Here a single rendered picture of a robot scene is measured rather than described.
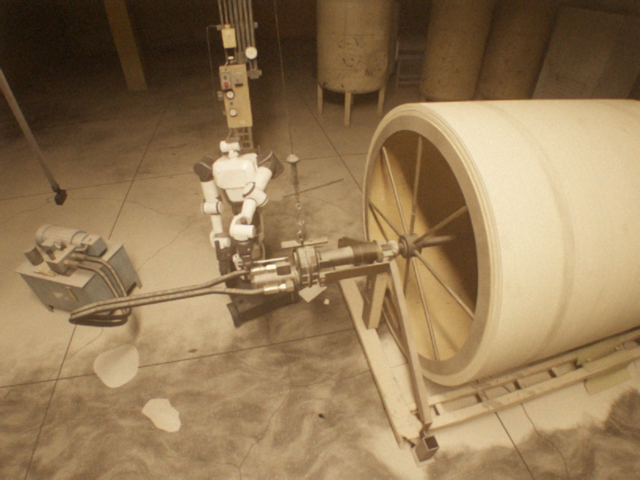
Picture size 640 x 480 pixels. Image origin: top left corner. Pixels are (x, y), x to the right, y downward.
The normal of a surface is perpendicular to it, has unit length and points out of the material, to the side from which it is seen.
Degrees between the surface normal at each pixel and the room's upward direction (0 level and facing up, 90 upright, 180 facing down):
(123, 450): 0
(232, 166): 37
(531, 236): 49
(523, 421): 0
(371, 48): 90
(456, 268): 27
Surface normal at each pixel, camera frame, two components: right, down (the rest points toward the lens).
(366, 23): 0.23, 0.62
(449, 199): 0.22, 0.35
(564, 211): 0.15, -0.13
